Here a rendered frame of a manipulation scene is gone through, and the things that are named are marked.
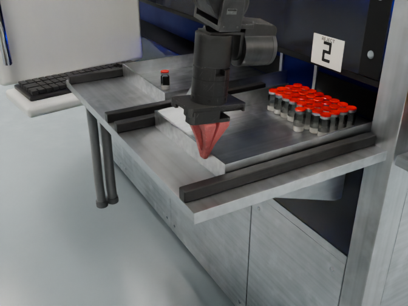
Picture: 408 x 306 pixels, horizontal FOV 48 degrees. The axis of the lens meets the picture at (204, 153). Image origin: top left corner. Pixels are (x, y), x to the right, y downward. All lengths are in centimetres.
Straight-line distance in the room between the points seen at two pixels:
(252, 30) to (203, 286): 128
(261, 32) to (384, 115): 29
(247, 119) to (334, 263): 39
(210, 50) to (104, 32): 96
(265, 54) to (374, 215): 41
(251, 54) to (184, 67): 62
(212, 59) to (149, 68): 61
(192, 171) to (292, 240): 50
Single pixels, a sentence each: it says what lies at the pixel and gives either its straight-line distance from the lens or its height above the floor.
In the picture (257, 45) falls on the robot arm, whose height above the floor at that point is 109.
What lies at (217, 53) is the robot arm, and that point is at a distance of 68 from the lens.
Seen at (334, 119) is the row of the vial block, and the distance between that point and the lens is 91.
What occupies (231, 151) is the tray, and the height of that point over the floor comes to 88.
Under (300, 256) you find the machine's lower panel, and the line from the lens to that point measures 120.
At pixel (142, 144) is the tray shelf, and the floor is 88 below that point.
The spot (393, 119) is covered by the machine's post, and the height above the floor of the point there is 94.
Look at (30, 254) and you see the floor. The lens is 210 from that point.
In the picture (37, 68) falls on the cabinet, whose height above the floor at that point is 84.
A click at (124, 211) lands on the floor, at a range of 225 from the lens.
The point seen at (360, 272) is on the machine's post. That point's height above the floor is 59.
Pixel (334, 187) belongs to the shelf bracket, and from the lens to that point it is 98.
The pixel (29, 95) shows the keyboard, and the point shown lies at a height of 82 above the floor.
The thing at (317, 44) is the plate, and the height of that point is 103.
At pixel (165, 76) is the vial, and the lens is 112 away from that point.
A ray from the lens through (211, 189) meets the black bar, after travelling 70.
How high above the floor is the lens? 126
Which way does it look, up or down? 27 degrees down
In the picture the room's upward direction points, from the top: straight up
